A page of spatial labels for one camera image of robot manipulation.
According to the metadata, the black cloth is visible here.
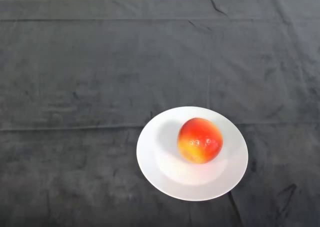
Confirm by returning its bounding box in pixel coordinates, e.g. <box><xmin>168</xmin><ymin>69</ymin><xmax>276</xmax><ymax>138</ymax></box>
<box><xmin>0</xmin><ymin>0</ymin><xmax>320</xmax><ymax>227</ymax></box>

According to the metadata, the white round plate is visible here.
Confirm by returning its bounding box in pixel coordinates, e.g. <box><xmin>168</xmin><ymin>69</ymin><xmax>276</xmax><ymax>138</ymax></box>
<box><xmin>136</xmin><ymin>106</ymin><xmax>249</xmax><ymax>202</ymax></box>

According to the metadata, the red yellow apple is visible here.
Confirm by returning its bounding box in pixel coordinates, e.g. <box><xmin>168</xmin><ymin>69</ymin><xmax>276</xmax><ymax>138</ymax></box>
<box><xmin>177</xmin><ymin>117</ymin><xmax>224</xmax><ymax>164</ymax></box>

